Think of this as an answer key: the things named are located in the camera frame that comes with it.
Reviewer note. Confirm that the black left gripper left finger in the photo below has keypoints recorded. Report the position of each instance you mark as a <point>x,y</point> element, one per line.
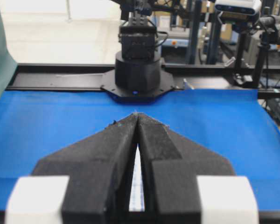
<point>76,184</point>

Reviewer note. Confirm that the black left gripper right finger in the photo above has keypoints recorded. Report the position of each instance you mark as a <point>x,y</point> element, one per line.
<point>187,183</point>

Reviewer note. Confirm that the blue white striped towel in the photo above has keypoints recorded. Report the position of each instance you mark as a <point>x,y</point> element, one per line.
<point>136,203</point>

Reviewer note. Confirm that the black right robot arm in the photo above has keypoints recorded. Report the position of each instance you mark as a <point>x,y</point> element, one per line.
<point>137,66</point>

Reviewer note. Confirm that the blue table cloth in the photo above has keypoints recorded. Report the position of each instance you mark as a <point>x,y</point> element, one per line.
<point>230,122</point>

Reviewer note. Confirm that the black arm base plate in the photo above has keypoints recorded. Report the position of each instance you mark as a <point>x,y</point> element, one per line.
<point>119,94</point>

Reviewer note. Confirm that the black camera stand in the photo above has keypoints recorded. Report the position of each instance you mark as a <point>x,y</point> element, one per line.
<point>270,25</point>

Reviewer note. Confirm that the white depth camera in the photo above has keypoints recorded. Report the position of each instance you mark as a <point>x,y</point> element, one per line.
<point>231,11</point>

